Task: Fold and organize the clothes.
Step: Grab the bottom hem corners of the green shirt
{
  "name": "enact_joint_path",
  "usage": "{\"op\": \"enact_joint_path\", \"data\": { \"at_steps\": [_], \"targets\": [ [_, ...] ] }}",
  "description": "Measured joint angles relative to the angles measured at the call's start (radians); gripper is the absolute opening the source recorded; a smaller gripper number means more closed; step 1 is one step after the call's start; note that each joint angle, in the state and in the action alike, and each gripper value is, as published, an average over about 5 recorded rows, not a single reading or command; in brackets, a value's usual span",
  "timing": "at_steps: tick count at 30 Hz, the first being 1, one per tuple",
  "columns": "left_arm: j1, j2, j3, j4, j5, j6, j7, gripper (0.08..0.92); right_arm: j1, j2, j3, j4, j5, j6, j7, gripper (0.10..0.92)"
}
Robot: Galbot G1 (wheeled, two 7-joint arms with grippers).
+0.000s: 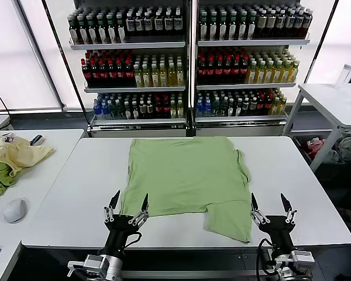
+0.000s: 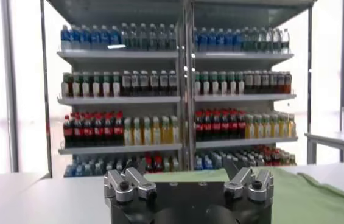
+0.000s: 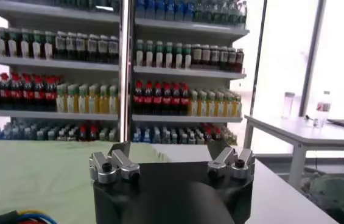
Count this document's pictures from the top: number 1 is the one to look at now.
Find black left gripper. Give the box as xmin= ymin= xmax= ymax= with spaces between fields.
xmin=104 ymin=190 xmax=149 ymax=259

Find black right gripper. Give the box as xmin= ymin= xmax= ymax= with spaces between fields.
xmin=250 ymin=192 xmax=298 ymax=258

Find light green t-shirt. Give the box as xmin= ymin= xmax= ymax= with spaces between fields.
xmin=119 ymin=137 xmax=252 ymax=244

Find pink red clothes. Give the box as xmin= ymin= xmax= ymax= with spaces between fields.
xmin=306 ymin=138 xmax=327 ymax=157

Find black storage bin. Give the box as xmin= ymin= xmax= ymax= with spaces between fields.
xmin=292 ymin=135 xmax=346 ymax=173

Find white side table with legs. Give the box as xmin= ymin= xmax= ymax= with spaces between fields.
xmin=282 ymin=83 xmax=351 ymax=173

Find white computer mouse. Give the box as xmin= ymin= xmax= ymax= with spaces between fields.
xmin=2 ymin=198 xmax=29 ymax=224

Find blue and white small object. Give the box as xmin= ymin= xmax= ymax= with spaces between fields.
xmin=29 ymin=133 xmax=46 ymax=146

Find pale yellow crumpled garment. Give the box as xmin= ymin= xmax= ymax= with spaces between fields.
xmin=0 ymin=137 xmax=55 ymax=177

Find yellow green tea bottle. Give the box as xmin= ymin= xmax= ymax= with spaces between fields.
xmin=167 ymin=63 xmax=177 ymax=87
xmin=133 ymin=64 xmax=143 ymax=88
xmin=159 ymin=63 xmax=168 ymax=87
xmin=257 ymin=60 xmax=266 ymax=84
xmin=289 ymin=60 xmax=298 ymax=83
xmin=265 ymin=60 xmax=274 ymax=84
xmin=142 ymin=64 xmax=151 ymax=88
xmin=175 ymin=61 xmax=185 ymax=87
xmin=281 ymin=60 xmax=290 ymax=83
xmin=248 ymin=60 xmax=257 ymax=84
xmin=150 ymin=64 xmax=159 ymax=87
xmin=273 ymin=60 xmax=282 ymax=84

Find red cap cola bottle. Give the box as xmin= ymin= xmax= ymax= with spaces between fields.
xmin=240 ymin=57 xmax=249 ymax=85
xmin=115 ymin=60 xmax=125 ymax=87
xmin=106 ymin=60 xmax=116 ymax=87
xmin=205 ymin=57 xmax=215 ymax=85
xmin=98 ymin=60 xmax=108 ymax=87
xmin=90 ymin=60 xmax=99 ymax=87
xmin=232 ymin=57 xmax=241 ymax=85
xmin=125 ymin=60 xmax=135 ymax=87
xmin=81 ymin=58 xmax=91 ymax=87
xmin=214 ymin=57 xmax=223 ymax=85
xmin=223 ymin=57 xmax=232 ymax=85
xmin=197 ymin=57 xmax=206 ymax=85

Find clear plastic tumbler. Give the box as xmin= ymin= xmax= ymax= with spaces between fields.
xmin=336 ymin=63 xmax=351 ymax=88

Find drinks shelving unit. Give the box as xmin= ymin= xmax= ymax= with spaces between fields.
xmin=67 ymin=0 xmax=191 ymax=138
xmin=192 ymin=0 xmax=311 ymax=137

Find green cap dark tea bottle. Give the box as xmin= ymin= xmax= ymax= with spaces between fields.
xmin=208 ymin=13 xmax=218 ymax=41
xmin=107 ymin=13 xmax=117 ymax=44
xmin=198 ymin=13 xmax=208 ymax=41
xmin=247 ymin=13 xmax=257 ymax=40
xmin=68 ymin=14 xmax=79 ymax=44
xmin=88 ymin=14 xmax=98 ymax=44
xmin=78 ymin=14 xmax=89 ymax=44
xmin=238 ymin=13 xmax=247 ymax=40
xmin=218 ymin=13 xmax=228 ymax=41
xmin=98 ymin=14 xmax=108 ymax=44
xmin=117 ymin=13 xmax=126 ymax=43
xmin=228 ymin=13 xmax=238 ymax=41

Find white label dark bottle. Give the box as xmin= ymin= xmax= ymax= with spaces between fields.
xmin=144 ymin=11 xmax=153 ymax=37
xmin=174 ymin=9 xmax=184 ymax=37
xmin=135 ymin=11 xmax=144 ymax=37
xmin=154 ymin=10 xmax=164 ymax=37
xmin=126 ymin=11 xmax=136 ymax=37
xmin=164 ymin=10 xmax=174 ymax=37

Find beige label drink bottle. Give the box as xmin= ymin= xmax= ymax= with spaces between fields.
xmin=257 ymin=11 xmax=267 ymax=39
xmin=266 ymin=11 xmax=276 ymax=39

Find grey label dark bottle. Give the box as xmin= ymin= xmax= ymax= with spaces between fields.
xmin=285 ymin=11 xmax=295 ymax=39
xmin=276 ymin=11 xmax=285 ymax=39
xmin=303 ymin=11 xmax=313 ymax=37
xmin=294 ymin=11 xmax=304 ymax=38

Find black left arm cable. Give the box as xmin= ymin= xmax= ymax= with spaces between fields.
xmin=124 ymin=232 xmax=143 ymax=248

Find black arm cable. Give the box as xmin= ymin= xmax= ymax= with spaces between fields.
xmin=257 ymin=238 xmax=278 ymax=277
xmin=124 ymin=232 xmax=143 ymax=248

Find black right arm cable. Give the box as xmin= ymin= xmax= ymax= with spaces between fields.
xmin=257 ymin=238 xmax=278 ymax=277

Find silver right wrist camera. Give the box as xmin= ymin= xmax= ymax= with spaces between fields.
xmin=290 ymin=250 xmax=315 ymax=269

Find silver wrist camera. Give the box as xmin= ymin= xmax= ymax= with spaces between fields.
xmin=67 ymin=253 xmax=109 ymax=279
xmin=290 ymin=250 xmax=315 ymax=269

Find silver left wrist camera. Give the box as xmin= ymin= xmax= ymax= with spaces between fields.
xmin=67 ymin=253 xmax=109 ymax=279

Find thin black background cable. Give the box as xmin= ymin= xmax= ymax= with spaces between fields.
xmin=0 ymin=90 xmax=12 ymax=131

